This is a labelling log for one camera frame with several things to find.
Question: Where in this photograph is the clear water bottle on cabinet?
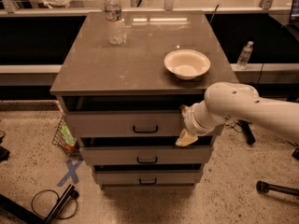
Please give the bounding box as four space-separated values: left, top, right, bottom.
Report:
104 0 124 45

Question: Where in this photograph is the black cable loop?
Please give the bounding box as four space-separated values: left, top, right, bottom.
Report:
31 189 80 220

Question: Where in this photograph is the grey top drawer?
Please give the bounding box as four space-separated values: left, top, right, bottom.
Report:
64 111 184 137

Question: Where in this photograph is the wire basket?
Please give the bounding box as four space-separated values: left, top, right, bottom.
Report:
52 119 80 157

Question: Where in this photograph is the black stand leg behind cabinet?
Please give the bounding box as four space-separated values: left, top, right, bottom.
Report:
239 120 255 145

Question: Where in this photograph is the clear water bottle on ledge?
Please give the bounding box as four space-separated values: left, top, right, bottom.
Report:
236 41 253 70

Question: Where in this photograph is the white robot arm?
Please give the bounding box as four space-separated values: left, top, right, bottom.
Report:
176 82 299 147

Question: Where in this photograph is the grey drawer cabinet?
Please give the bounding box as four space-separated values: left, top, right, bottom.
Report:
50 10 239 189

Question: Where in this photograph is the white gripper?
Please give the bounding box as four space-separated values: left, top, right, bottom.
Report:
176 105 219 147

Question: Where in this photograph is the grey drawer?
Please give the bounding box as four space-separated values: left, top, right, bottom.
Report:
93 171 203 186
64 111 184 137
80 147 211 165

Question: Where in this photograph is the white bowl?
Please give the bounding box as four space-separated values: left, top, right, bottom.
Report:
164 49 210 80

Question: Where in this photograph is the blue tape cross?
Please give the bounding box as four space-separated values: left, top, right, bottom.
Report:
57 159 83 187

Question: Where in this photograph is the grey middle drawer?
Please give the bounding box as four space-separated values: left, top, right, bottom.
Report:
80 147 211 165

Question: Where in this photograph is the black stand leg right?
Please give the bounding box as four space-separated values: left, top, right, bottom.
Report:
256 181 299 197

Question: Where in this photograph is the black stand leg left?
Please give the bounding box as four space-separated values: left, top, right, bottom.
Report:
0 185 79 224

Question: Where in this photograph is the grey bottom drawer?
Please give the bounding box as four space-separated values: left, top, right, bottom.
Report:
93 171 203 186

